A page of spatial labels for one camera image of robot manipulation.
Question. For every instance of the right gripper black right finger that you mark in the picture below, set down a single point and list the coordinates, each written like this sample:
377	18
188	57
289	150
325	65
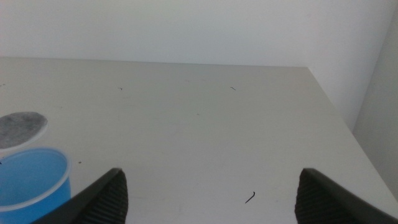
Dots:
323	202

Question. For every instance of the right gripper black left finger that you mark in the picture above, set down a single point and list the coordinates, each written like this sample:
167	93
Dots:
102	202

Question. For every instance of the blue plastic cup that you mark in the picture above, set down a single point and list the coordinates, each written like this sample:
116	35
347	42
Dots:
31	183

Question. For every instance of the round grey cup mat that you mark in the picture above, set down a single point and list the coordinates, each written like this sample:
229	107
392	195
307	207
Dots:
18	129

